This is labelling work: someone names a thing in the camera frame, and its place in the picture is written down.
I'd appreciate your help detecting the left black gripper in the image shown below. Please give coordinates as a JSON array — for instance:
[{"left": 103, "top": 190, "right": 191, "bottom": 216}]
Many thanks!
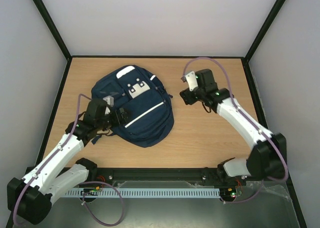
[{"left": 96, "top": 107, "right": 132, "bottom": 130}]

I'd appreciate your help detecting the navy blue backpack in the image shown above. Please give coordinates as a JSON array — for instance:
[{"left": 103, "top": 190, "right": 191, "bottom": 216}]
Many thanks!
[{"left": 91, "top": 65, "right": 174, "bottom": 148}]

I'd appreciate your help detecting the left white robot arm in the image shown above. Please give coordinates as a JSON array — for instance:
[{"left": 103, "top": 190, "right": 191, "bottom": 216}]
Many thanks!
[{"left": 6, "top": 99, "right": 128, "bottom": 226}]

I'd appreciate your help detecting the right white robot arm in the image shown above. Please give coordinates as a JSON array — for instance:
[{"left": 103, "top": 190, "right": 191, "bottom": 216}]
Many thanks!
[{"left": 180, "top": 69, "right": 289, "bottom": 184}]

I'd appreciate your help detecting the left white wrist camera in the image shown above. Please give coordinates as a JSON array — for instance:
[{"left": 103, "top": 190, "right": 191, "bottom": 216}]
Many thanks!
[{"left": 103, "top": 96, "right": 114, "bottom": 107}]

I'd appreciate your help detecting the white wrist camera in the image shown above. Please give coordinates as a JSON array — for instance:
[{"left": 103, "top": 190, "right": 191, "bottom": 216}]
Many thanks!
[
  {"left": 181, "top": 71, "right": 198, "bottom": 92},
  {"left": 103, "top": 96, "right": 114, "bottom": 107}
]

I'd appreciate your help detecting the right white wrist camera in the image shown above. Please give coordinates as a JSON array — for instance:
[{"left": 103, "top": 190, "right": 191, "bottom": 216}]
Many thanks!
[{"left": 181, "top": 71, "right": 198, "bottom": 92}]

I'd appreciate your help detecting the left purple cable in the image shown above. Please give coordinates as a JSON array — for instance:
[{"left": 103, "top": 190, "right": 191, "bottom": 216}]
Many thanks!
[{"left": 12, "top": 94, "right": 125, "bottom": 226}]

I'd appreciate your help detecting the black aluminium frame rail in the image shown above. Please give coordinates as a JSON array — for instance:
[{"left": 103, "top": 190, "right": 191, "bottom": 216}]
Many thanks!
[{"left": 74, "top": 166, "right": 291, "bottom": 187}]

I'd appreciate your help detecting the light blue slotted cable duct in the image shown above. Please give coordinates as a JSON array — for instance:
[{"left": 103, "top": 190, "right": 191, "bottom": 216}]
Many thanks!
[{"left": 63, "top": 187, "right": 220, "bottom": 198}]

